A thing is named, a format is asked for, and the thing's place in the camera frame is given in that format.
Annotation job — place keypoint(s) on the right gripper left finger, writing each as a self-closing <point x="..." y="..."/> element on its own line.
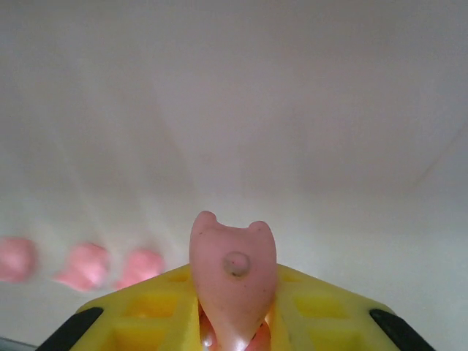
<point x="146" y="311"/>

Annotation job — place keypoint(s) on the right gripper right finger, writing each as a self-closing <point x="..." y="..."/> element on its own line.
<point x="329" y="314"/>

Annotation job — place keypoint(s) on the pink toy pig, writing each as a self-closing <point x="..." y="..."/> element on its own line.
<point x="86" y="267"/>
<point x="234" y="292"/>
<point x="140" y="267"/>
<point x="16" y="259"/>

